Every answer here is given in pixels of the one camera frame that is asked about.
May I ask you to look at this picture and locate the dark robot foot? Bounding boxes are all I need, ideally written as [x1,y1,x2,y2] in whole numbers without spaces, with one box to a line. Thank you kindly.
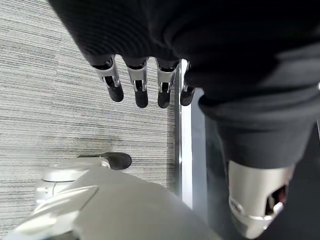
[77,152,133,171]

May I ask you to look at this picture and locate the silver robot leg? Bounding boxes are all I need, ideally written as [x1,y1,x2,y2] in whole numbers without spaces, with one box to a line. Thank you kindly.
[2,159,223,240]

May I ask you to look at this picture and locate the white shelf base rail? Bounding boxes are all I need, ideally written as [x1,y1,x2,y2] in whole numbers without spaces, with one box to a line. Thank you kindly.
[174,59,195,210]

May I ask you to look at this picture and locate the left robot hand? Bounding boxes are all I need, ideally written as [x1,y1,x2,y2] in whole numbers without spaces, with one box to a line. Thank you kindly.
[46,0,320,240]

